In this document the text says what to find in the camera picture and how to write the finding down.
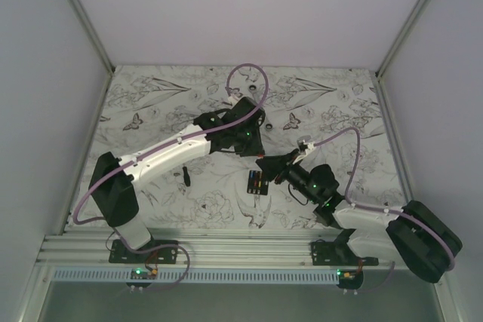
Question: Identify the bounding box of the aluminium frame post right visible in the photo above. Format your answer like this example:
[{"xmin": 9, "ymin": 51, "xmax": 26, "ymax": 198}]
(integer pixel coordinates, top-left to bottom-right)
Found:
[{"xmin": 375, "ymin": 0, "xmax": 431, "ymax": 81}]

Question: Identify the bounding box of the black fuse box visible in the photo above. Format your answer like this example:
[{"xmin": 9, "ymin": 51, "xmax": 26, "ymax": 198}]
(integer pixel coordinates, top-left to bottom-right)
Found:
[{"xmin": 247, "ymin": 170, "xmax": 269, "ymax": 196}]

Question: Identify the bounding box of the silver ratchet wrench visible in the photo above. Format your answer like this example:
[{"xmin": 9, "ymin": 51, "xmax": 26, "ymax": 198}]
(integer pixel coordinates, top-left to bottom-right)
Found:
[{"xmin": 247, "ymin": 83, "xmax": 275, "ymax": 130}]

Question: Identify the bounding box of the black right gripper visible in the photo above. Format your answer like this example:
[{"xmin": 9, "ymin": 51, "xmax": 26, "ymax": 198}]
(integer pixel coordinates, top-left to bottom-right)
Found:
[{"xmin": 255, "ymin": 148, "xmax": 318, "ymax": 204}]

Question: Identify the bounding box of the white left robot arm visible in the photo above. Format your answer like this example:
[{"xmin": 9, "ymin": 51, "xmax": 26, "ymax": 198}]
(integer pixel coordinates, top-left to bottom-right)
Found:
[{"xmin": 89, "ymin": 97, "xmax": 265, "ymax": 263}]

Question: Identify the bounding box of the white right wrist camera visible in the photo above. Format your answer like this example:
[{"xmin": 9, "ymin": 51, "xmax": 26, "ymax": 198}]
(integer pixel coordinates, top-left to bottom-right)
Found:
[{"xmin": 295, "ymin": 135, "xmax": 316, "ymax": 162}]

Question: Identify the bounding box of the aluminium frame post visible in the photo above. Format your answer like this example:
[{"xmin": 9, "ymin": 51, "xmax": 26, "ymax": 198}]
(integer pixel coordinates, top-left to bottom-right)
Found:
[
  {"xmin": 375, "ymin": 0, "xmax": 431, "ymax": 81},
  {"xmin": 67, "ymin": 0, "xmax": 115, "ymax": 74}
]

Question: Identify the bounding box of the black handled screwdriver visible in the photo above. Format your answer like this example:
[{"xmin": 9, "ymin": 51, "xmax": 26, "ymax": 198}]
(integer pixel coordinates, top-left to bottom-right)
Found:
[{"xmin": 182, "ymin": 166, "xmax": 191, "ymax": 187}]

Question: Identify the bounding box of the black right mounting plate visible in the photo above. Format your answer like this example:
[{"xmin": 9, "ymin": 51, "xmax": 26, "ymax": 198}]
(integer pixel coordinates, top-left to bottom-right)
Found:
[{"xmin": 310, "ymin": 240, "xmax": 379, "ymax": 267}]

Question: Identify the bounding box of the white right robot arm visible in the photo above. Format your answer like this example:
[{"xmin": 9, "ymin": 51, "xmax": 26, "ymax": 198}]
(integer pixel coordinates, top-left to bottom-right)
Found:
[{"xmin": 256, "ymin": 151, "xmax": 463, "ymax": 284}]

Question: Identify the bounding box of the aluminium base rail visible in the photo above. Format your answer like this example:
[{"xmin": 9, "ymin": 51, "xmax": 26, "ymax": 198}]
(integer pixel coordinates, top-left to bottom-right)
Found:
[{"xmin": 35, "ymin": 228, "xmax": 450, "ymax": 270}]

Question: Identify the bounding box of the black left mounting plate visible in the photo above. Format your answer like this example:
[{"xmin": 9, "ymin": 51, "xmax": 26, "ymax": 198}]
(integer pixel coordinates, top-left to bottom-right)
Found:
[{"xmin": 109, "ymin": 239, "xmax": 178, "ymax": 265}]

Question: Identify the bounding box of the white slotted cable duct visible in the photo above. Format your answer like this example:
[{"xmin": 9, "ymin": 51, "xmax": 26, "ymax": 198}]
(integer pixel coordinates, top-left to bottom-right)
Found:
[{"xmin": 52, "ymin": 267, "xmax": 342, "ymax": 285}]

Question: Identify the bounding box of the black mounting plate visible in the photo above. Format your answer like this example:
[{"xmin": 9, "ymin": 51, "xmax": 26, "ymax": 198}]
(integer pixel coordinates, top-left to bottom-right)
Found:
[
  {"xmin": 310, "ymin": 240, "xmax": 379, "ymax": 267},
  {"xmin": 109, "ymin": 239, "xmax": 178, "ymax": 265}
]

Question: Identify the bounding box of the aluminium frame post left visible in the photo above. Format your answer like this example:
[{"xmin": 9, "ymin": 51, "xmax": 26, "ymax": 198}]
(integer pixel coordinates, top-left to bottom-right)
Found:
[{"xmin": 67, "ymin": 0, "xmax": 115, "ymax": 74}]

